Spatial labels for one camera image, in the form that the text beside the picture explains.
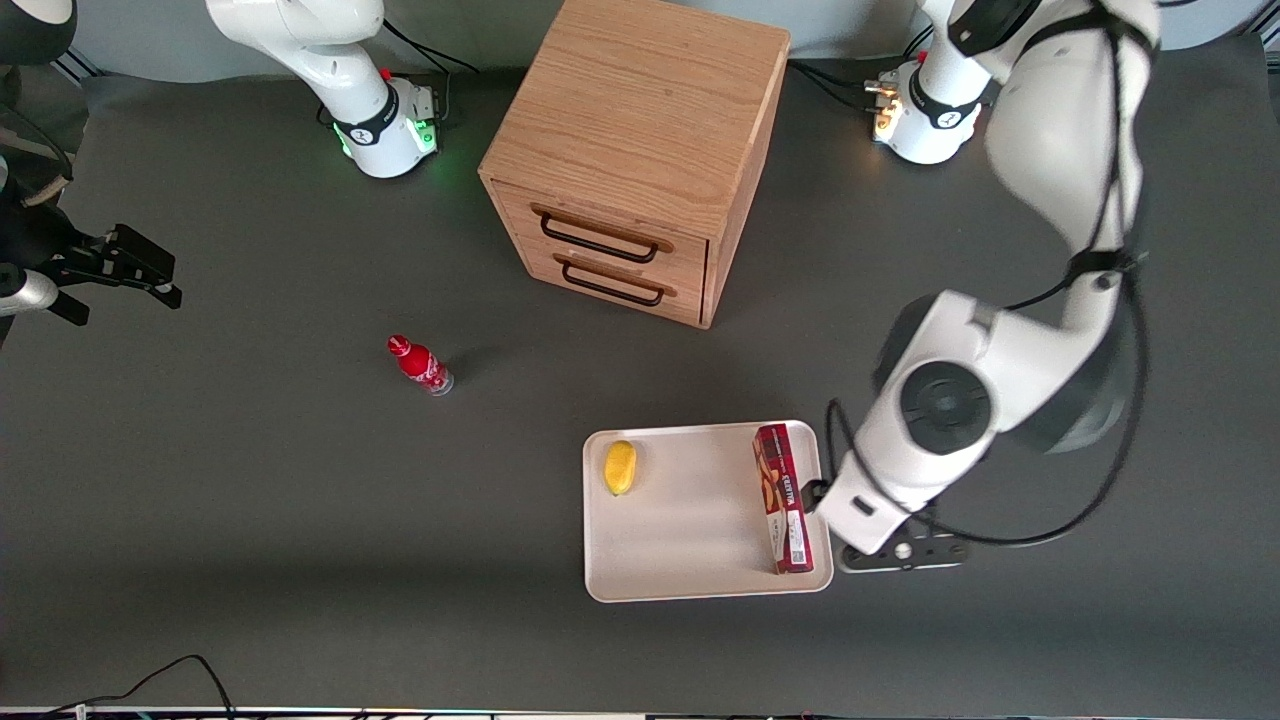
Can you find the yellow mango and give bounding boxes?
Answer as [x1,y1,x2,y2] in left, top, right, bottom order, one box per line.
[603,440,638,497]

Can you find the red cookie box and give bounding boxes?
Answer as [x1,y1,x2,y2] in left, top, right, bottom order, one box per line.
[753,423,816,576]

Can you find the beige plastic tray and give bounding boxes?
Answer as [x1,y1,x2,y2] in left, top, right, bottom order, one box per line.
[582,420,835,604]

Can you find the black metal drawer handle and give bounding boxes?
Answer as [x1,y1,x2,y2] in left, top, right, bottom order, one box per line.
[539,212,662,265]
[561,260,667,308]

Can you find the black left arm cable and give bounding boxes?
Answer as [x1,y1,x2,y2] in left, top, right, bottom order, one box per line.
[824,0,1153,549]

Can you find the red soda bottle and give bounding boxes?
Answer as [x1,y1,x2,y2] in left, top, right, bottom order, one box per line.
[387,334,455,398]

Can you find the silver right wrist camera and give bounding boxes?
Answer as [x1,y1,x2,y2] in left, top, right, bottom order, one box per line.
[0,267,59,319]

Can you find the black cable at table edge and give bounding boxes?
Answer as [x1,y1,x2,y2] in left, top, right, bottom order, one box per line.
[40,654,237,720]

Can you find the wooden drawer cabinet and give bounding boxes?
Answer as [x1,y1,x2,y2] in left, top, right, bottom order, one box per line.
[478,0,792,331]

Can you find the black base cables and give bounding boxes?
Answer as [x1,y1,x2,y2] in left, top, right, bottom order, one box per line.
[316,18,482,129]
[788,30,933,113]

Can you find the black left base cables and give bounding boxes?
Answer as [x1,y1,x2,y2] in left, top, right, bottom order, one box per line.
[788,30,933,113]

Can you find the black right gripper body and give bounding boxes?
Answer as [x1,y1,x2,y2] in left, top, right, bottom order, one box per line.
[0,182,79,291]

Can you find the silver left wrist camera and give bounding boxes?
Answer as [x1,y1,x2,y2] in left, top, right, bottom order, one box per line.
[837,534,970,574]

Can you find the wooden drawer front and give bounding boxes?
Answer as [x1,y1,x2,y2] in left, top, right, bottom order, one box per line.
[515,238,707,327]
[492,180,711,293]

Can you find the black right base cables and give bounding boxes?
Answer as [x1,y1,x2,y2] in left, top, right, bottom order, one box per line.
[316,18,482,129]

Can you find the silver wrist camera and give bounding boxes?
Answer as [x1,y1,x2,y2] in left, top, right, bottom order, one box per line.
[837,534,970,574]
[0,267,59,319]

